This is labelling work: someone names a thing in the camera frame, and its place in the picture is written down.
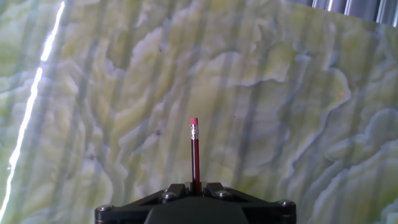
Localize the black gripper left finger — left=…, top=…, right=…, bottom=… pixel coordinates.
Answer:
left=95, top=182, right=195, bottom=224

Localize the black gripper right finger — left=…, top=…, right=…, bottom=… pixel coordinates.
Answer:
left=200, top=182, right=297, bottom=224

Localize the green marble pattern mat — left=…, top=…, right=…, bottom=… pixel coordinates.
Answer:
left=0, top=0, right=398, bottom=224

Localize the red pencil with pink eraser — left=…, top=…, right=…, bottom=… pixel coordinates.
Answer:
left=190, top=117, right=201, bottom=197

